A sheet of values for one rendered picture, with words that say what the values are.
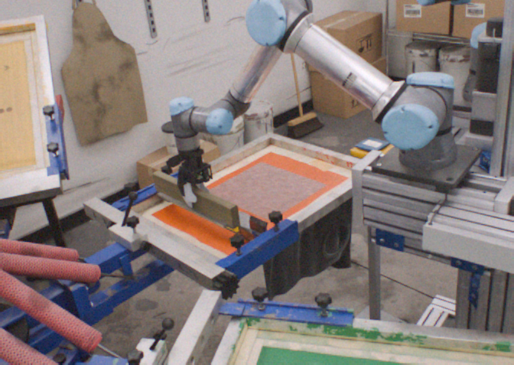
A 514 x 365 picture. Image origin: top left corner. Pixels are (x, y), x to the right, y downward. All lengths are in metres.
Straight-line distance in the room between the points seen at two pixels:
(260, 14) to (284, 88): 3.67
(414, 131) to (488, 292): 0.74
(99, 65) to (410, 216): 2.65
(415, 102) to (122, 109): 2.83
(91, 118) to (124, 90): 0.29
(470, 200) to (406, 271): 1.75
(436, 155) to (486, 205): 0.17
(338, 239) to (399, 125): 0.93
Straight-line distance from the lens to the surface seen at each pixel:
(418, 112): 1.33
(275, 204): 2.00
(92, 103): 3.84
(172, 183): 1.92
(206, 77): 4.45
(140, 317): 3.15
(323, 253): 2.12
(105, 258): 1.73
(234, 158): 2.32
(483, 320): 2.00
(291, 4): 1.43
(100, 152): 4.03
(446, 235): 1.46
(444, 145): 1.53
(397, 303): 3.04
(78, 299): 1.67
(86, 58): 3.80
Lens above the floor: 1.97
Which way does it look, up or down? 27 degrees down
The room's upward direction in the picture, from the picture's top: 6 degrees counter-clockwise
